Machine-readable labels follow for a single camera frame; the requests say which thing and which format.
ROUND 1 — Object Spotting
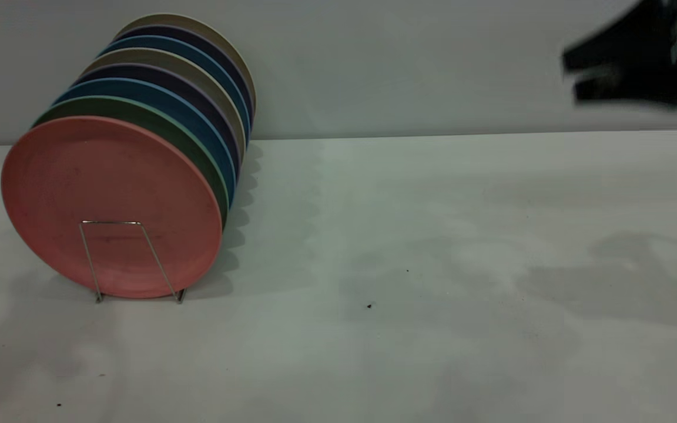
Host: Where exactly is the blue round plate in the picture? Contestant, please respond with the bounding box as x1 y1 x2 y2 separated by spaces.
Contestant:
53 78 238 210
99 36 252 147

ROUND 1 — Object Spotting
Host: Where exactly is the beige round plate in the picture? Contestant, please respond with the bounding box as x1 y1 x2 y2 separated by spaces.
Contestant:
114 14 257 119
82 49 247 166

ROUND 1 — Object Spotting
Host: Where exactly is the pink round plate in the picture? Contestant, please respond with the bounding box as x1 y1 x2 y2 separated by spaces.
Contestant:
1 116 223 299

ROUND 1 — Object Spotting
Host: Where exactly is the metal wire plate rack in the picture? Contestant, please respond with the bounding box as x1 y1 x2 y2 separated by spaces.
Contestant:
79 220 188 304

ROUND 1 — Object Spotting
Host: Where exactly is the green round plate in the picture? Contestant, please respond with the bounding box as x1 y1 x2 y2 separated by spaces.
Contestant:
32 96 230 227

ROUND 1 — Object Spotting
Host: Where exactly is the dark purple round plate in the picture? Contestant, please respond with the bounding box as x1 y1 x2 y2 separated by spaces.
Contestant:
74 63 243 177
114 25 254 125

